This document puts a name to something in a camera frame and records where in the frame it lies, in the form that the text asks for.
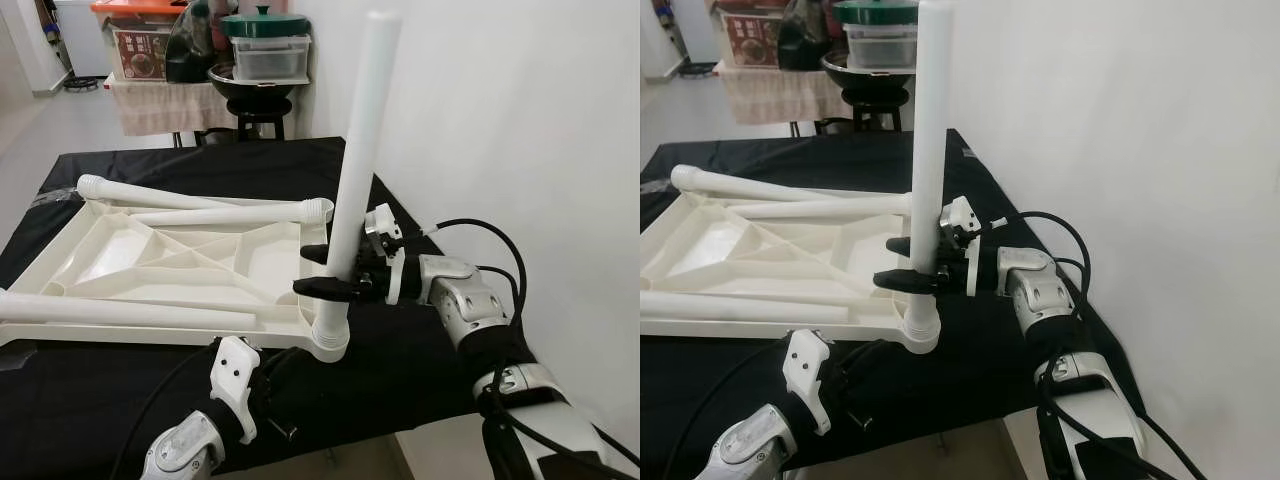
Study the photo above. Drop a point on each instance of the white plastic table top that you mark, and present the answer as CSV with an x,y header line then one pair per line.
x,y
760,250
150,260

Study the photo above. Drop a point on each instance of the black tablecloth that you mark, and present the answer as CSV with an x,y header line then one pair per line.
x,y
700,390
100,400

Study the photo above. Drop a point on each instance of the beige cloth covered table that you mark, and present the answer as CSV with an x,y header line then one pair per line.
x,y
775,98
165,108

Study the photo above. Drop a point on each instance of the clear plastic storage box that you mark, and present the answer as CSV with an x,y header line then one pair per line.
x,y
880,47
270,58

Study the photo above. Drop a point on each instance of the black bag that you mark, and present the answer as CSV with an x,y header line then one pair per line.
x,y
195,45
810,38

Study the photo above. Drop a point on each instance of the green pot lid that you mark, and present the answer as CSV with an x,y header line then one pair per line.
x,y
876,12
265,24

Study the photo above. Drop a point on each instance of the orange-lidded storage box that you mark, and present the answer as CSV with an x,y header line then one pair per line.
x,y
135,40
752,35

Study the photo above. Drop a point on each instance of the clear plastic bag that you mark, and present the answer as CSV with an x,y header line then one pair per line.
x,y
55,199

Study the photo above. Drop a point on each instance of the white cabinet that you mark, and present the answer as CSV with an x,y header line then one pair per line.
x,y
675,30
75,35

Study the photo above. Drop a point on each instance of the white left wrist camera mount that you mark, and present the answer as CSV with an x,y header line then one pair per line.
x,y
808,370
235,380

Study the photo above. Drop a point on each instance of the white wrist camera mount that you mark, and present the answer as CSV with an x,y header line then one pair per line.
x,y
385,222
235,380
958,212
808,370

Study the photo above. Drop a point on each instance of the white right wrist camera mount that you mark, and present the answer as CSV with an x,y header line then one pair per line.
x,y
958,212
385,222

